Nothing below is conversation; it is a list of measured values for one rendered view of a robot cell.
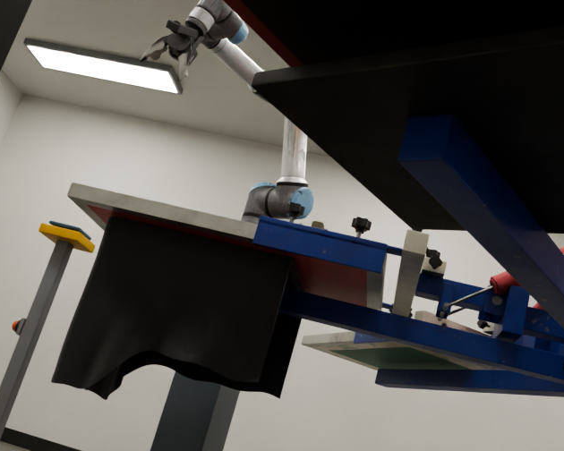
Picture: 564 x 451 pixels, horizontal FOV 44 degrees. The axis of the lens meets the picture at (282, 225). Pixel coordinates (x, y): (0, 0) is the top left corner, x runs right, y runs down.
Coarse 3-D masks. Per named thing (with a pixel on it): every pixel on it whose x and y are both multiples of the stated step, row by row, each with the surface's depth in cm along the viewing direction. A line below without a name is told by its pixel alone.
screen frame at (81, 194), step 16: (80, 192) 172; (96, 192) 172; (112, 192) 171; (112, 208) 172; (128, 208) 170; (144, 208) 169; (160, 208) 169; (176, 208) 168; (176, 224) 169; (192, 224) 166; (208, 224) 166; (224, 224) 166; (240, 224) 165; (256, 224) 165; (240, 240) 167; (368, 272) 163; (384, 272) 166; (368, 288) 177; (368, 304) 194
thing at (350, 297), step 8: (304, 288) 196; (312, 288) 194; (320, 288) 191; (328, 288) 189; (328, 296) 198; (336, 296) 195; (344, 296) 192; (352, 296) 190; (360, 296) 187; (360, 304) 196
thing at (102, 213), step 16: (96, 208) 177; (160, 224) 173; (224, 240) 171; (288, 256) 169; (304, 256) 165; (304, 272) 179; (320, 272) 175; (336, 272) 171; (352, 272) 167; (336, 288) 186; (352, 288) 182
